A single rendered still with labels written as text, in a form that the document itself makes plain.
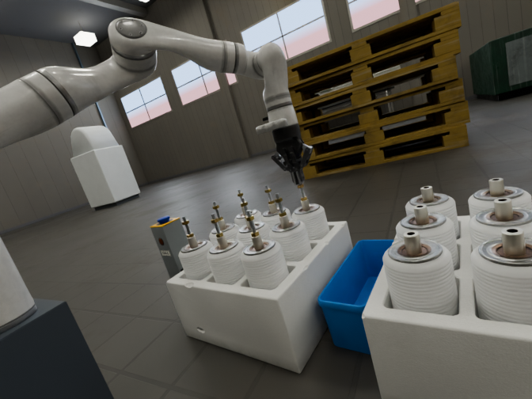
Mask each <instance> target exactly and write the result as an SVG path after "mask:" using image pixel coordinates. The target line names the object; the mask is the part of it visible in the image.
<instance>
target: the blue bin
mask: <svg viewBox="0 0 532 399"><path fill-rule="evenodd" d="M393 242H394V240H360V241H358V242H357V243H356V244H355V246H354V248H353V249H352V250H351V252H350V253H349V254H348V256H347V257H346V259H345V260H344V262H343V263H342V265H341V266H340V267H339V268H338V270H337V271H336V273H335V274H334V276H333V277H332V278H331V279H330V281H329V282H328V284H327V285H326V287H325V288H324V290H323V291H322V292H321V293H320V295H319V296H318V298H317V300H318V304H319V306H320V307H321V308H322V310H323V313H324V315H325V320H326V322H327V325H328V327H329V331H330V334H331V337H332V341H333V343H334V344H335V345H336V346H337V347H340V348H346V349H349V350H353V351H357V352H362V353H366V354H369V355H370V354H371V352H370V349H369V345H368V342H367V335H366V332H365V328H364V325H363V319H362V314H363V311H364V309H365V306H366V304H367V301H368V299H369V297H370V295H371V292H372V290H373V288H374V285H375V283H376V280H377V278H378V275H379V273H380V271H381V269H382V266H383V261H382V257H383V255H384V253H385V251H386V250H387V249H388V248H389V247H390V246H391V245H392V244H393Z"/></svg>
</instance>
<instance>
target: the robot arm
mask: <svg viewBox="0 0 532 399"><path fill-rule="evenodd" d="M108 37H109V41H110V44H111V49H112V57H111V58H109V59H107V60H106V61H104V62H102V63H100V64H98V65H96V66H92V67H89V68H75V67H66V66H48V67H44V68H41V69H39V70H35V71H33V72H32V73H30V74H27V75H25V76H24V77H21V78H19V79H17V80H15V81H13V82H11V83H10V84H8V85H5V86H3V87H2V88H0V149H2V148H3V147H5V146H8V145H10V144H13V143H17V142H20V141H21V140H24V139H28V138H31V137H33V136H35V135H39V134H41V133H43V132H45V131H48V130H50V129H52V128H54V127H56V126H58V125H60V124H61V123H63V122H65V121H66V120H68V119H70V118H71V117H73V116H75V115H77V114H78V113H79V112H81V111H82V110H84V109H85V108H88V107H89V106H90V105H93V104H95V103H96V102H98V101H100V100H102V99H104V98H105V97H107V96H108V95H110V94H112V93H114V92H116V91H118V90H120V89H123V88H125V87H128V86H130V85H132V84H135V83H136V82H139V81H142V80H143V79H145V78H147V77H149V76H150V75H152V73H154V71H155V69H156V66H157V50H161V51H171V52H174V53H177V54H179V55H182V56H184V57H185V58H187V59H189V60H191V61H193V62H194V63H195V64H197V65H199V66H200V67H202V68H204V69H206V70H210V71H213V72H219V73H227V74H240V75H243V76H246V77H249V78H254V79H259V80H264V84H265V88H264V92H263V97H264V103H265V106H266V109H267V112H268V121H269V123H266V124H263V125H260V126H258V127H257V128H256V132H257V134H258V135H260V134H263V133H265V132H268V131H272V135H273V139H274V142H275V143H276V152H275V154H274V155H272V160H273V161H274V162H275V163H276V164H277V165H278V166H279V167H280V168H281V169H282V170H283V171H289V172H290V173H291V178H292V181H293V183H294V184H295V185H297V184H303V183H304V180H305V176H304V173H303V170H302V169H303V167H305V166H307V165H308V162H309V160H310V156H311V154H312V152H313V149H314V147H313V146H307V145H306V144H304V141H303V140H302V138H301V131H300V128H299V125H298V119H297V116H296V113H295V110H294V107H293V104H292V101H291V95H290V93H289V89H288V75H287V61H286V57H285V54H284V53H283V50H282V48H281V47H280V46H279V45H278V44H275V43H266V44H265V45H263V46H262V47H261V48H260V50H259V51H258V52H254V51H247V50H246V48H245V46H244V45H243V44H239V43H235V42H228V41H222V40H211V39H207V38H203V37H199V36H194V35H191V34H188V33H186V32H182V31H178V30H176V29H173V28H168V27H165V26H162V25H158V24H155V23H152V22H149V21H144V20H140V19H137V18H132V17H121V18H117V19H115V20H114V21H112V22H111V23H110V25H109V27H108ZM302 150H303V153H304V154H303V156H302V155H301V154H302ZM282 157H283V158H284V159H283V158H282ZM36 310H37V306H36V304H35V302H34V300H33V298H32V296H31V295H30V293H29V290H28V288H27V287H26V285H25V283H24V281H23V279H22V278H21V275H20V273H19V271H18V270H17V267H16V265H15V264H14V262H13V260H12V258H11V256H10V254H9V252H8V250H7V248H6V246H5V245H4V243H3V241H2V239H1V237H0V334H1V333H3V332H5V331H7V330H9V329H11V328H13V327H14V326H16V325H18V324H20V323H22V322H23V321H24V320H26V319H27V318H29V317H30V316H32V315H33V314H34V313H35V312H36Z"/></svg>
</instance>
